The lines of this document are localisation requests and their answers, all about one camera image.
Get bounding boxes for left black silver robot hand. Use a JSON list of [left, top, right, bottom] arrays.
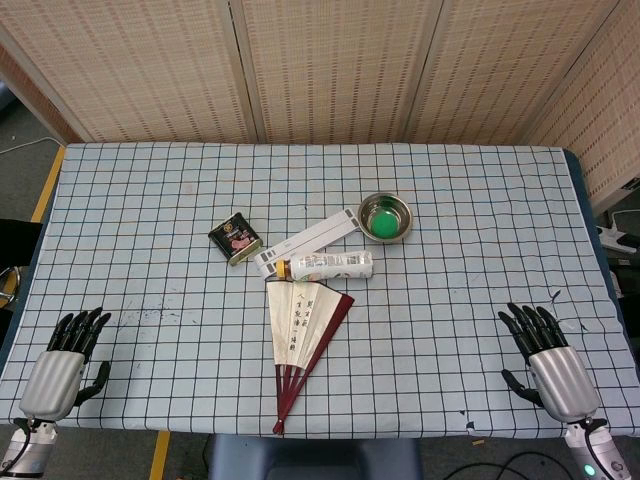
[[18, 306, 112, 422]]

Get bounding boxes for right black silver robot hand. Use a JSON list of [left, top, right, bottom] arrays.
[[498, 301, 603, 425]]

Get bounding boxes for paper folding fan red ribs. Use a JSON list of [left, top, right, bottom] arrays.
[[266, 280, 356, 435]]

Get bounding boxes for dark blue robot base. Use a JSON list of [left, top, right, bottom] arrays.
[[207, 433, 424, 480]]

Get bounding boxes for black equipment block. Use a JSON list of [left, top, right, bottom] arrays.
[[0, 218, 44, 311]]

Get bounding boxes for blue checked tablecloth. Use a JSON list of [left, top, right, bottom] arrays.
[[0, 142, 640, 437]]

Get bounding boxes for black luncheon meat tin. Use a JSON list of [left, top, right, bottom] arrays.
[[208, 212, 265, 267]]

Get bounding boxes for stainless steel bowl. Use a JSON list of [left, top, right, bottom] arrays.
[[358, 193, 415, 243]]

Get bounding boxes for green round disc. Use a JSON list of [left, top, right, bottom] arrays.
[[370, 209, 400, 239]]

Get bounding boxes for white labelled bottle orange cap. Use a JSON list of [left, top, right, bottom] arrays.
[[275, 250, 374, 282]]

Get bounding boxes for woven bamboo screen panel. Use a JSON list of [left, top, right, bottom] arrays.
[[524, 0, 640, 216], [0, 42, 84, 146], [404, 0, 609, 147], [0, 0, 259, 145], [242, 0, 449, 146]]

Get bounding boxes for long white cardboard box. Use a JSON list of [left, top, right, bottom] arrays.
[[253, 208, 362, 279]]

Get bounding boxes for black floor cable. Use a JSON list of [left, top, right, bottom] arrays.
[[439, 449, 569, 480]]

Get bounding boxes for white power cable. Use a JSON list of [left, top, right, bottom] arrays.
[[610, 185, 640, 227]]

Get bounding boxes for thin white floor cable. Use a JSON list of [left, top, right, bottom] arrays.
[[0, 137, 56, 156]]

